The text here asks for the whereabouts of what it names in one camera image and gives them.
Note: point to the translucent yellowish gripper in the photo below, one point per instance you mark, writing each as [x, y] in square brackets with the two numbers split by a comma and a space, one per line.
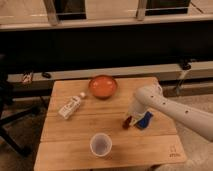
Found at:
[132, 119]

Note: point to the red pepper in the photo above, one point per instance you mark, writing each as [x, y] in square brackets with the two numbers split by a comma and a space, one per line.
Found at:
[126, 123]

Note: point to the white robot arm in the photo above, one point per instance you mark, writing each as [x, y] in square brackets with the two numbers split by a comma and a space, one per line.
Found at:
[151, 96]

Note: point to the blue sponge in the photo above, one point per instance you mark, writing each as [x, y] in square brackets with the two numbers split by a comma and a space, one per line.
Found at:
[144, 122]

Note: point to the orange bowl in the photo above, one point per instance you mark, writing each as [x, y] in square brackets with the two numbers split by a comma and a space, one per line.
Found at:
[102, 86]

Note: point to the clear plastic cup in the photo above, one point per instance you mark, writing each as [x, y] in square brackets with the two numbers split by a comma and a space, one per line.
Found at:
[100, 145]

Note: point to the wooden table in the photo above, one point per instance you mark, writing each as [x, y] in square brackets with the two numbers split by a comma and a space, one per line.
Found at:
[64, 144]

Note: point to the white bottle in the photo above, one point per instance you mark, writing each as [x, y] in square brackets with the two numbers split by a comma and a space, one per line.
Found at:
[68, 109]

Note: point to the black clamp on ledge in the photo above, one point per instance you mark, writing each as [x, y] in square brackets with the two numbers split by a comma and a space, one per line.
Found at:
[185, 66]

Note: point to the small black object on ledge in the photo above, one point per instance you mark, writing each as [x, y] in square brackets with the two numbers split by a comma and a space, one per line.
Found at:
[46, 75]

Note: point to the striped object on ledge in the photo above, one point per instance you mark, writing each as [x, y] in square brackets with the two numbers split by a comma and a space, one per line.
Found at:
[27, 78]

